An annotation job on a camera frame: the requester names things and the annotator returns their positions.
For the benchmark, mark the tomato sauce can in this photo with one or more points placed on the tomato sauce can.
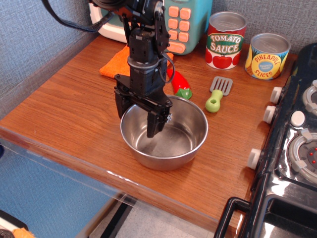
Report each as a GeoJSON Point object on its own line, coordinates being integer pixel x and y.
{"type": "Point", "coordinates": [225, 38]}

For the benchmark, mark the black toy stove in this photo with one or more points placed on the black toy stove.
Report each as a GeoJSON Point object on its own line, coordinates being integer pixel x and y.
{"type": "Point", "coordinates": [284, 191]}

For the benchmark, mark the stainless steel bowl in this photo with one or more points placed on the stainless steel bowl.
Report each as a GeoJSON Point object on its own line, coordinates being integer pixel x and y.
{"type": "Point", "coordinates": [178, 142]}

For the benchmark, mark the toy microwave teal and peach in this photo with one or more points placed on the toy microwave teal and peach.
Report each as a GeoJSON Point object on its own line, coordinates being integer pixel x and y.
{"type": "Point", "coordinates": [186, 22]}

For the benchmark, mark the red toy chili pepper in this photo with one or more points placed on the red toy chili pepper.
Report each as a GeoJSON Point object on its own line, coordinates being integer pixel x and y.
{"type": "Point", "coordinates": [180, 85]}

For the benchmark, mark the orange towel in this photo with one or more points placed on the orange towel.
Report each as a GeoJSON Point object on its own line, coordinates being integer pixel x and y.
{"type": "Point", "coordinates": [117, 65]}

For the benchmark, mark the white stove knob middle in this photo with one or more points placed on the white stove knob middle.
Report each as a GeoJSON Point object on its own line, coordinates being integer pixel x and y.
{"type": "Point", "coordinates": [268, 114]}

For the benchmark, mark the pineapple slices can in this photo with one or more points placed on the pineapple slices can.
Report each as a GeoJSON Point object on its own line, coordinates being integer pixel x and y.
{"type": "Point", "coordinates": [267, 56]}

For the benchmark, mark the black oven door handle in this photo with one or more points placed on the black oven door handle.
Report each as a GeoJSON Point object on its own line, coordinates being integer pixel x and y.
{"type": "Point", "coordinates": [233, 204]}

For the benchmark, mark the orange fuzzy object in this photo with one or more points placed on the orange fuzzy object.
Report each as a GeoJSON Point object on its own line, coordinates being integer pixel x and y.
{"type": "Point", "coordinates": [22, 233]}

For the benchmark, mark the white stove knob bottom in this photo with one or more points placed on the white stove knob bottom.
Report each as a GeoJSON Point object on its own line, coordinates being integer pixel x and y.
{"type": "Point", "coordinates": [253, 158]}

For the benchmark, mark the white stove knob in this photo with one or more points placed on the white stove knob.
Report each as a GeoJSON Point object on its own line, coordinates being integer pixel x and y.
{"type": "Point", "coordinates": [268, 114]}
{"type": "Point", "coordinates": [275, 95]}
{"type": "Point", "coordinates": [253, 158]}

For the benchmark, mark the toy spatula green handle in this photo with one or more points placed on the toy spatula green handle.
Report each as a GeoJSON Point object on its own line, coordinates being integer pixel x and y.
{"type": "Point", "coordinates": [220, 87]}

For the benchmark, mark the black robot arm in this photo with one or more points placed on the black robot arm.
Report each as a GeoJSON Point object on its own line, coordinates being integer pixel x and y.
{"type": "Point", "coordinates": [147, 39]}

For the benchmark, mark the white stove knob top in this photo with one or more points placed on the white stove knob top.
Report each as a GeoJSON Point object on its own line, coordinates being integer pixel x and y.
{"type": "Point", "coordinates": [275, 95]}

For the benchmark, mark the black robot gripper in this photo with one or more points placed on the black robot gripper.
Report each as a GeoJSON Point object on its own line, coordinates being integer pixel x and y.
{"type": "Point", "coordinates": [144, 87]}

